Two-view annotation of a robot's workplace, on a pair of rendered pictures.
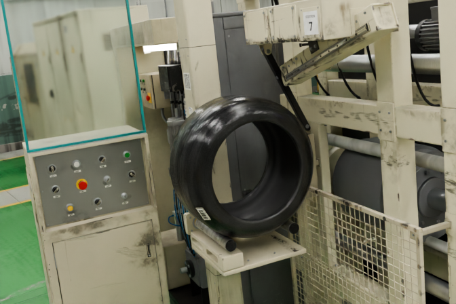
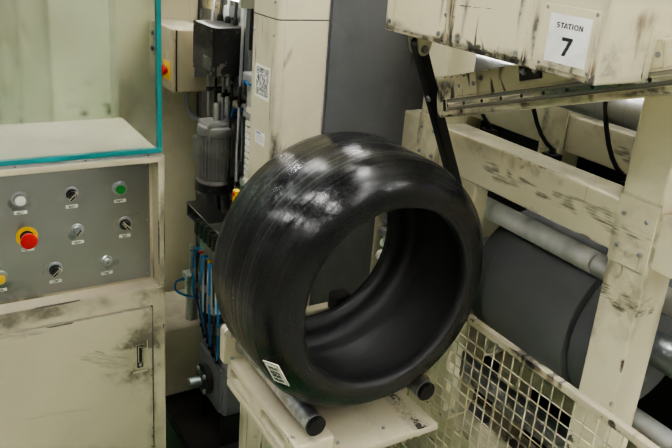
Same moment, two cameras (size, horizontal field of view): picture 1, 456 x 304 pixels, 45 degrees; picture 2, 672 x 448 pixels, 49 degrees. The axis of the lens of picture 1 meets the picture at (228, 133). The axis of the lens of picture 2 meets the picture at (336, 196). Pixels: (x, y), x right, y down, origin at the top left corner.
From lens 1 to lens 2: 0.82 m
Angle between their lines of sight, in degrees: 13
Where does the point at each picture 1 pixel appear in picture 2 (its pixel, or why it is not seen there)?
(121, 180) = (103, 232)
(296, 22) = (526, 27)
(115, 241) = (80, 341)
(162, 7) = not seen: outside the picture
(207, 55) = (311, 41)
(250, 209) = (342, 331)
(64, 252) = not seen: outside the picture
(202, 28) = not seen: outside the picture
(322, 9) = (608, 21)
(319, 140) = not seen: hidden behind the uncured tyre
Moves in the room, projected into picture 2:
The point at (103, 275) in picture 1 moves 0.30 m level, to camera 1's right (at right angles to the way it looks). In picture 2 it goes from (53, 397) to (169, 395)
